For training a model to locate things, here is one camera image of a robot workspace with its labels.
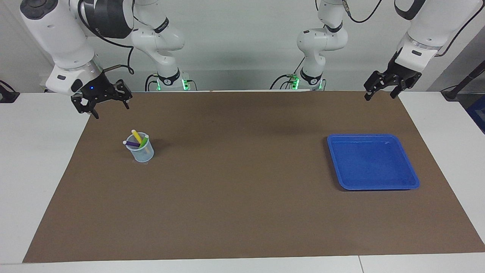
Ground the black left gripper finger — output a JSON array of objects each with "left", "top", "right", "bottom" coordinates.
[
  {"left": 390, "top": 73, "right": 422, "bottom": 99},
  {"left": 364, "top": 71, "right": 391, "bottom": 101}
]

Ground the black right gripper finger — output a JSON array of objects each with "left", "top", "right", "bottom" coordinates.
[
  {"left": 114, "top": 80, "right": 133, "bottom": 110},
  {"left": 71, "top": 95, "right": 100, "bottom": 119}
]

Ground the black stand pole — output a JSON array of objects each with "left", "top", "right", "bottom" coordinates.
[{"left": 441, "top": 61, "right": 485, "bottom": 101}]

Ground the light blue mesh cup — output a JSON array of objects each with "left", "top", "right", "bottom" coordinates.
[{"left": 125, "top": 132, "right": 155, "bottom": 163}]

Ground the black table clamp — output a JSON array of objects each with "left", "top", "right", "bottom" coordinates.
[{"left": 0, "top": 80, "right": 19, "bottom": 104}]

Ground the blue box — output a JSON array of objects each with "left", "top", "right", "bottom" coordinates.
[{"left": 467, "top": 95, "right": 485, "bottom": 134}]

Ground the blue plastic tray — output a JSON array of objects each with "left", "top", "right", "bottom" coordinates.
[{"left": 327, "top": 134, "right": 420, "bottom": 191}]

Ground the brown table mat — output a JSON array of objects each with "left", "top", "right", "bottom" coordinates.
[{"left": 23, "top": 91, "right": 485, "bottom": 263}]

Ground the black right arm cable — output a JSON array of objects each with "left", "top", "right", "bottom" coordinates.
[{"left": 78, "top": 0, "right": 135, "bottom": 75}]

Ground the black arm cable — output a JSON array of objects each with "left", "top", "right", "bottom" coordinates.
[
  {"left": 78, "top": 0, "right": 135, "bottom": 75},
  {"left": 340, "top": 0, "right": 482, "bottom": 57}
]

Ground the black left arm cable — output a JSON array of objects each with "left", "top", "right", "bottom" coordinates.
[{"left": 340, "top": 0, "right": 482, "bottom": 57}]

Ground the black right base cable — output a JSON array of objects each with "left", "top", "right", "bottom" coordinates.
[{"left": 145, "top": 74, "right": 197, "bottom": 91}]

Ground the black base cable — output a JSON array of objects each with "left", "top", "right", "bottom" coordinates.
[
  {"left": 270, "top": 56, "right": 305, "bottom": 90},
  {"left": 145, "top": 74, "right": 197, "bottom": 91}
]

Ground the black left base cable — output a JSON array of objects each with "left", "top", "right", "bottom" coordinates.
[{"left": 270, "top": 56, "right": 305, "bottom": 90}]

